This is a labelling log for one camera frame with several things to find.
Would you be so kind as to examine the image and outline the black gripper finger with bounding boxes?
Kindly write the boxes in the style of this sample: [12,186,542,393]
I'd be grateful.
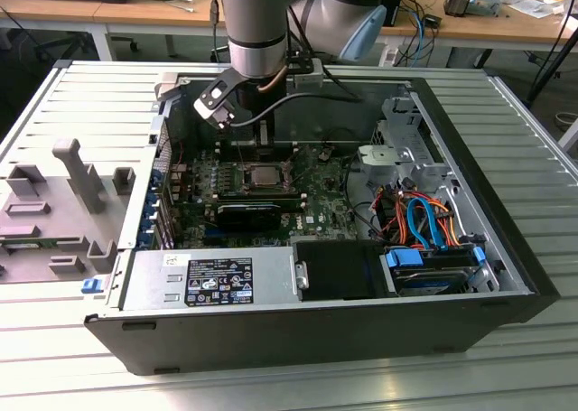
[252,113,266,148]
[264,112,277,149]

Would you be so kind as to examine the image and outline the silver CPU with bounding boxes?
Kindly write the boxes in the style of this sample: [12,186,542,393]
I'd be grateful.
[249,165,278,186]

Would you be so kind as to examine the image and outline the metal socket cover frame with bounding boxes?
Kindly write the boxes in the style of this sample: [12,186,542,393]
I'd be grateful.
[280,145,320,189]

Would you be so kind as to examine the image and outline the thin metal locking lever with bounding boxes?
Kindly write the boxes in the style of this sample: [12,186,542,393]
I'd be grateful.
[232,129,248,178]

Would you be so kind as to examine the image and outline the black RAM slot white clips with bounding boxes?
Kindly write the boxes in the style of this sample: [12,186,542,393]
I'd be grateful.
[215,147,300,156]
[217,191,308,200]
[217,195,308,206]
[215,139,300,148]

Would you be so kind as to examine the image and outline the CPU socket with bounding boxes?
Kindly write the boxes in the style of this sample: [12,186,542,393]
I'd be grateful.
[241,160,297,194]

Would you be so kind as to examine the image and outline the black chair base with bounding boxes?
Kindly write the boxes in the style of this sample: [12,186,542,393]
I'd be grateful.
[210,40,231,65]

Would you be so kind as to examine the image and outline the black graphics card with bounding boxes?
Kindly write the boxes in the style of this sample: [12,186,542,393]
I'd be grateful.
[215,201,284,232]

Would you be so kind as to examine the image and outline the green motherboard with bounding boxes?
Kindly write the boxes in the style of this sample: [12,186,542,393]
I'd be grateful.
[167,142,365,250]

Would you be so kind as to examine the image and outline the silver drive cage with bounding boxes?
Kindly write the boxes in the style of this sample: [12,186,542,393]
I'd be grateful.
[354,95,460,195]

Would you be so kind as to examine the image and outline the wooden desk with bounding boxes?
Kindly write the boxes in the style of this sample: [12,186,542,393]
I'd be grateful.
[0,0,578,55]

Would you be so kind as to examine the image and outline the white power strip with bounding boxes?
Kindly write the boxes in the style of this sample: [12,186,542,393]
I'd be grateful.
[379,43,402,68]

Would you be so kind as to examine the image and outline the tall black box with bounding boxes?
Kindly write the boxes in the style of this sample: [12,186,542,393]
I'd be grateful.
[379,0,407,27]

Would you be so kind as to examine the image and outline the silver power supply unit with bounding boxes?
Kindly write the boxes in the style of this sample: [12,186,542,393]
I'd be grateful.
[117,247,303,311]

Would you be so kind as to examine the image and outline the black open PC case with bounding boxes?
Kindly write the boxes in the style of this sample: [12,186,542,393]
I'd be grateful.
[83,70,562,377]

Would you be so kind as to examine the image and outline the grey parts rack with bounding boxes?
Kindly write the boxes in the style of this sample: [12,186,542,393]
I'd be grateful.
[0,137,136,286]

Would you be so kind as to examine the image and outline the hard disk in blue carrier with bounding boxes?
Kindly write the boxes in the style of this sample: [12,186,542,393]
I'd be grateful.
[378,246,488,298]

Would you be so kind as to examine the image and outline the grey electronic device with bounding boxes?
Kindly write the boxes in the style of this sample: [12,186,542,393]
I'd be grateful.
[443,0,503,19]

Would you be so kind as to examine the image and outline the green RAM stick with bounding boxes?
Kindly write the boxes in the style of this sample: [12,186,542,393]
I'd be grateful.
[0,238,62,252]

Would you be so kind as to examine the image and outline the black stand leg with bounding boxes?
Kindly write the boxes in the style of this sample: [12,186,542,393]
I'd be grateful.
[525,11,578,109]

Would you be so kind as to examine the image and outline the white paper sheet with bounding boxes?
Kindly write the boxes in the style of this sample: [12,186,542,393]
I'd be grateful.
[508,0,566,20]

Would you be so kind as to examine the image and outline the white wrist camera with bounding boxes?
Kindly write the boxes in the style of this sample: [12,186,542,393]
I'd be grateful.
[192,70,247,130]

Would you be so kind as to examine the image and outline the copper coloured wrist cable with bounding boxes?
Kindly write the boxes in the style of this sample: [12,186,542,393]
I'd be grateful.
[256,65,288,94]

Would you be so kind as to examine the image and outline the black camera cable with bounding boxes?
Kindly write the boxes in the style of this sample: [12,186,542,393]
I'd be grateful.
[230,72,365,127]

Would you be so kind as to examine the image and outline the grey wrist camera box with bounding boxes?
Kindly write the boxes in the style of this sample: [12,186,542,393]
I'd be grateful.
[288,51,325,89]

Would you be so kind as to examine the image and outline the black wire loop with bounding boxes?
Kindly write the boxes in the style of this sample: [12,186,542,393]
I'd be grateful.
[341,154,379,241]

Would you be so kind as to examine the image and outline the blue network cable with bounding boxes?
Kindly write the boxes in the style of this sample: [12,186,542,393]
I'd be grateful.
[408,4,430,67]

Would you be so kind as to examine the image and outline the blue flat wire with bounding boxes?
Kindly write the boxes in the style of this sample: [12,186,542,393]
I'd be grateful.
[405,195,451,253]

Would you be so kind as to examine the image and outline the orange power wire bundle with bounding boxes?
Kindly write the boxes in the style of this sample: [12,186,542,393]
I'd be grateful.
[378,188,462,250]

